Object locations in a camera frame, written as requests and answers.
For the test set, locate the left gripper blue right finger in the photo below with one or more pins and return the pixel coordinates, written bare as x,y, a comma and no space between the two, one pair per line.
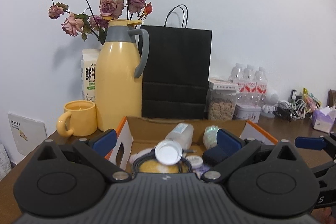
239,153

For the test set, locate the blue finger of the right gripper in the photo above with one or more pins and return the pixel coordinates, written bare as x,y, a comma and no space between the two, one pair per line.
310,143

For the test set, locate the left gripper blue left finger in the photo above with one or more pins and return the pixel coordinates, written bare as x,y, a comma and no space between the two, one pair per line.
93,152

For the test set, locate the clear plastic container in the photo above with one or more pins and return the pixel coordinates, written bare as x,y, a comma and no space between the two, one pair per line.
183,134

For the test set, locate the white jar lid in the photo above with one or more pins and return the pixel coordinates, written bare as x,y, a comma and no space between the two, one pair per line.
168,152

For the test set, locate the purple tissue pack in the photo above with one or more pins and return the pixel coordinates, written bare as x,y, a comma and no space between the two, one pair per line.
323,119

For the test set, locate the navy blue pouch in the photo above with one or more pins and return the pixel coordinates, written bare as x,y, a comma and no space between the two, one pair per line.
214,156

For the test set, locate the mint knitted ball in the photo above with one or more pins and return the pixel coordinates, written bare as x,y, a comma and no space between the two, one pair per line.
210,136

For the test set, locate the yellow ceramic mug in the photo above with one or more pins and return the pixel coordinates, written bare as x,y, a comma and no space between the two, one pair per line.
79,119

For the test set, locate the red orange cardboard box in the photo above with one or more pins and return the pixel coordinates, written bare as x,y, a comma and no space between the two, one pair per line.
137,134

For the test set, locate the white flat lid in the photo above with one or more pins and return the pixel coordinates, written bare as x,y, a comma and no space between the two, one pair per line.
195,161

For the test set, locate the water bottle middle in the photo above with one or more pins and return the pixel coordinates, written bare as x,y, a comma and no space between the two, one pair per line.
249,85

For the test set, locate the water bottle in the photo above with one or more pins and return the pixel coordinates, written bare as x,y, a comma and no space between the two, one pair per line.
249,85
237,77
261,85

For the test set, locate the clear jar of nuts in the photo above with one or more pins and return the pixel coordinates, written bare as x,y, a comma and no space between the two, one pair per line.
221,99

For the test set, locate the white astronaut figurine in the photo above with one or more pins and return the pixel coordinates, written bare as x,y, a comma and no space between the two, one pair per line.
269,104

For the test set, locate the water bottle right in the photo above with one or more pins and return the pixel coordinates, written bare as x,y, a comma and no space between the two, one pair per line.
261,85

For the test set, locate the white board with logo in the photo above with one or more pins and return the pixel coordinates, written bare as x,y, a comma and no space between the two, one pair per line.
27,133

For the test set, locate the water bottle left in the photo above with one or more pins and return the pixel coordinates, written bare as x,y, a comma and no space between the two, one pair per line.
237,77

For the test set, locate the white milk carton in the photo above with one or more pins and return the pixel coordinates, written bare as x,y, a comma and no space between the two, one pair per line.
88,73

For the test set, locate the yellow thermos jug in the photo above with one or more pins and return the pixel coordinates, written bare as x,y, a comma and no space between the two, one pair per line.
119,70

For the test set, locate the black paper bag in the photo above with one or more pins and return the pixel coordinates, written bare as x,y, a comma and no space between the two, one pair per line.
176,77

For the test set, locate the blue white leaflet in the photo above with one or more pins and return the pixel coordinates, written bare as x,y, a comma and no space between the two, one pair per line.
5,164

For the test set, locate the dried pink rose bouquet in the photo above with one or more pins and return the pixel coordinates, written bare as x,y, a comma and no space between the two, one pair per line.
91,24

